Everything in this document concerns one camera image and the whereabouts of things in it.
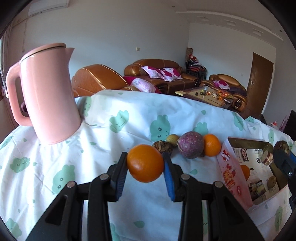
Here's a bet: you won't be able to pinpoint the brown-yellow fruit front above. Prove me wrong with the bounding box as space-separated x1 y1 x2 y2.
267 176 277 189

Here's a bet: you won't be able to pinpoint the pink electric kettle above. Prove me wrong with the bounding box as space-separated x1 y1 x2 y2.
6 43 81 144

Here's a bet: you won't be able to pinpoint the pink white cushion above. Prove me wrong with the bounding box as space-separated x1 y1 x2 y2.
141 66 165 80
160 68 182 82

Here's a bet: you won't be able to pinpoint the dark mangosteen back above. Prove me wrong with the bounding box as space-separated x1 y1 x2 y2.
152 140 173 155

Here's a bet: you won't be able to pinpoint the pink white cushion left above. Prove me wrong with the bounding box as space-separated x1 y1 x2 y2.
141 66 165 80

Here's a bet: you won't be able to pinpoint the light pink pillow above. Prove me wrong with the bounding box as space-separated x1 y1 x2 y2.
131 78 156 93

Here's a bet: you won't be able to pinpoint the pink biscuit tin box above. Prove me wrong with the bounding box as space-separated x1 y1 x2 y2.
217 137 288 211

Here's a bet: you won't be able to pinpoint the black television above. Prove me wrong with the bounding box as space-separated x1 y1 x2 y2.
283 109 296 141

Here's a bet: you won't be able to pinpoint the stacked dark chairs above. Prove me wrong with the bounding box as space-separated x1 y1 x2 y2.
185 54 207 80

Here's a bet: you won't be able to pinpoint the small yellow-green fruit back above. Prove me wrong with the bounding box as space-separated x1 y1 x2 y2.
166 134 180 147

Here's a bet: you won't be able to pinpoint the purple passion fruit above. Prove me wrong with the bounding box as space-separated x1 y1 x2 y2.
176 131 204 159

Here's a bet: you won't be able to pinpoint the white wall air conditioner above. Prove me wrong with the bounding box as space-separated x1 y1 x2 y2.
28 0 69 16

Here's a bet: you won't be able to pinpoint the white tablecloth green clouds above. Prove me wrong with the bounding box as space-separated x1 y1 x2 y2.
1 90 295 240

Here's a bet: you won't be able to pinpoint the dark mangosteen front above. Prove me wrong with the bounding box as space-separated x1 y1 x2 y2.
273 141 290 157

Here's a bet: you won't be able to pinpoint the orange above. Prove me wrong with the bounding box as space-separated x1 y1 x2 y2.
203 133 222 157
240 165 250 180
127 144 164 183

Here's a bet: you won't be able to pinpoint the brown leather armchair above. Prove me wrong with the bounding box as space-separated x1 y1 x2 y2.
71 64 139 97
200 74 247 113

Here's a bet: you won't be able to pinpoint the dark mangosteen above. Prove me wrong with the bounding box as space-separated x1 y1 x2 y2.
152 140 173 155
273 141 290 157

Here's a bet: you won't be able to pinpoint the brown wooden door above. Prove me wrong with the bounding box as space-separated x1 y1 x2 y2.
242 53 273 118

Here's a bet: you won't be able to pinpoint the pink cushion far armchair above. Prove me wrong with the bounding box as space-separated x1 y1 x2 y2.
213 80 230 90

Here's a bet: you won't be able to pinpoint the brown leather far armchair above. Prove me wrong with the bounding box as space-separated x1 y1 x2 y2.
200 74 247 113

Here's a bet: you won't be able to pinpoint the pink white cushion right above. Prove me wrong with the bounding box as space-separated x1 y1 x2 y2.
160 68 182 82

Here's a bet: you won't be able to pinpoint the brown leather near armchair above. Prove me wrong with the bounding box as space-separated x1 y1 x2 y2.
71 64 139 97

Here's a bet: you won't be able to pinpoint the brown leather long sofa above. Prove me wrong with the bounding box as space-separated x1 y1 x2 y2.
125 59 200 95

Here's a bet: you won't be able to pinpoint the wooden coffee table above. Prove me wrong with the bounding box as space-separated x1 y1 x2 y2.
175 86 233 109

